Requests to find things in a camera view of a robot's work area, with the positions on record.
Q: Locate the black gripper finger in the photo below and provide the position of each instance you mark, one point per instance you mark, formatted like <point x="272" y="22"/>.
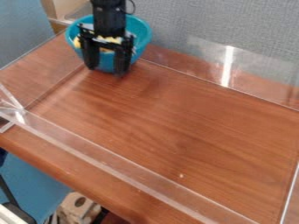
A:
<point x="122" y="55"/>
<point x="89" y="51"/>

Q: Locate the wooden block with hole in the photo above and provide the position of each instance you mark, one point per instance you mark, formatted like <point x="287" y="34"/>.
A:
<point x="77" y="209"/>

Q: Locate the blue plastic bowl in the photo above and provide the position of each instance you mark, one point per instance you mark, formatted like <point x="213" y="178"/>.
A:
<point x="134" y="25"/>

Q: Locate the wooden shelf in background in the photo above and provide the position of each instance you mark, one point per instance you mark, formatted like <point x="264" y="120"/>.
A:
<point x="64" y="11"/>

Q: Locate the clear acrylic table barrier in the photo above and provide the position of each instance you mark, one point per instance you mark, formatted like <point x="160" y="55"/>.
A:
<point x="188" y="142"/>

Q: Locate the yellow toy banana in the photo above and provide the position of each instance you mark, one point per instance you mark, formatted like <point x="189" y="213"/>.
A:
<point x="108" y="39"/>

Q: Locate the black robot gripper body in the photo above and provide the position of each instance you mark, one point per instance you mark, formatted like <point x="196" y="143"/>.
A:
<point x="109" y="22"/>

